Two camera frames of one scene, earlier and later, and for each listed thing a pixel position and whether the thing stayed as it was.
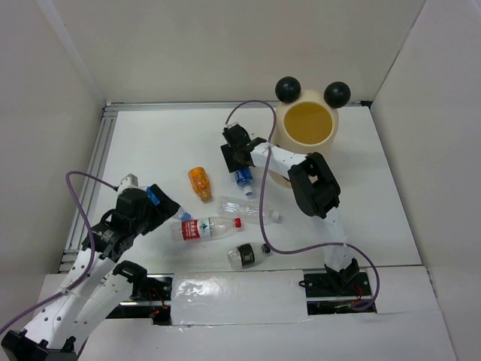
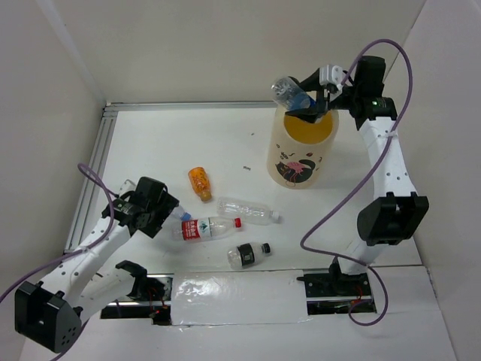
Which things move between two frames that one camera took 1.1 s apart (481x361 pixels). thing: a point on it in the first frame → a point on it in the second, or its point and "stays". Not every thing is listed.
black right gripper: (232, 164) → (311, 114)
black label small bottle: (247, 255) stays
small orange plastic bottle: (200, 182) stays
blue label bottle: (180, 213) stays
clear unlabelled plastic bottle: (246, 208) stays
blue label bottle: (244, 178) → (290, 95)
